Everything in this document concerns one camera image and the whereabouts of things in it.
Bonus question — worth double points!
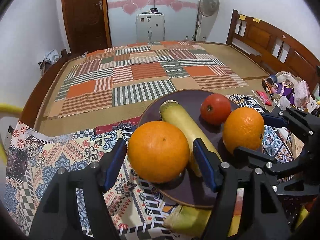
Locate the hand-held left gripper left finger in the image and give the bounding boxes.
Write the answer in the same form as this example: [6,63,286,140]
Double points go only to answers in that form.
[29,138,128,240]

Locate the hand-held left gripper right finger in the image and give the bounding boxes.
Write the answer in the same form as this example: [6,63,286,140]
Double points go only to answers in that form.
[192,138,293,240]

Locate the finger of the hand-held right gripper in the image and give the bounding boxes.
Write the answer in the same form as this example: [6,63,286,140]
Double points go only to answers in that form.
[233,146,302,180]
[260,107,316,137]

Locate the small orange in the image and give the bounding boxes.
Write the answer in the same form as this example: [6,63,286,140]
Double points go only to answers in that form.
[222,107,265,155]

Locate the dark purple plate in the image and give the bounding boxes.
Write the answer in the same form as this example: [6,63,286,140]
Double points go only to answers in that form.
[137,89,265,208]

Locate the large orange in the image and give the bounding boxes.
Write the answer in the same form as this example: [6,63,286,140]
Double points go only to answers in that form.
[128,121,190,183]

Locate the pink packet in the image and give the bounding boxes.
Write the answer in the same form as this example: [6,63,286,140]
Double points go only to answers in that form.
[257,90,273,106]

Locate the doll in purple dress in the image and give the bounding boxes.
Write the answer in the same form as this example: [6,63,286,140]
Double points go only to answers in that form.
[272,71,302,102]

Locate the pink patterned pouch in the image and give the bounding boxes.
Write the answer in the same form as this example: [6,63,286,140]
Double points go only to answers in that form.
[294,81,312,108]

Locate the colourful patterned cloth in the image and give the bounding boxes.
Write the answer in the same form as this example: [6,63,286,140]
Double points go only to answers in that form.
[4,94,320,240]

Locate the red tomato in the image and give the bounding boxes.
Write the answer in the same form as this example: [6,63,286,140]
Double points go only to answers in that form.
[200,93,232,126]

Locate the greenish yellow banana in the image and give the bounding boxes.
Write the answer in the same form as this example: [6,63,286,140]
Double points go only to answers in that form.
[164,204,241,239]

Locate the striped patchwork blanket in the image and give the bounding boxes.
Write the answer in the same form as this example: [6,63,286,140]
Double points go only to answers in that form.
[47,41,248,119]

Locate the wooden headboard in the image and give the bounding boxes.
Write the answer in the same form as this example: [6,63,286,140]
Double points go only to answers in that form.
[226,9,320,99]

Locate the pile of clothes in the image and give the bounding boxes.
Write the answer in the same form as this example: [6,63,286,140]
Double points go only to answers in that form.
[37,49,61,77]

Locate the yellow tube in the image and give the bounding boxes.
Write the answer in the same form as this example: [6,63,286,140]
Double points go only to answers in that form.
[0,102,23,164]

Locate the white standing fan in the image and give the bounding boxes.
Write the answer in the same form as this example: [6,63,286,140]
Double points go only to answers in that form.
[194,0,220,42]

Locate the white suitcase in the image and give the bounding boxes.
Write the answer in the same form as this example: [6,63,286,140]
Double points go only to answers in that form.
[135,12,166,43]

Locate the frosted glass sliding door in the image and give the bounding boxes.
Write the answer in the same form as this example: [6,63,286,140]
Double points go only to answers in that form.
[106,0,203,46]

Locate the brown wooden door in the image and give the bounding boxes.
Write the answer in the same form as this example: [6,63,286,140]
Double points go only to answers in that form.
[61,0,112,53]

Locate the wooden bed frame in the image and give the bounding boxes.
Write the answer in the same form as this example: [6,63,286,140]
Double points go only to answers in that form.
[19,41,275,137]

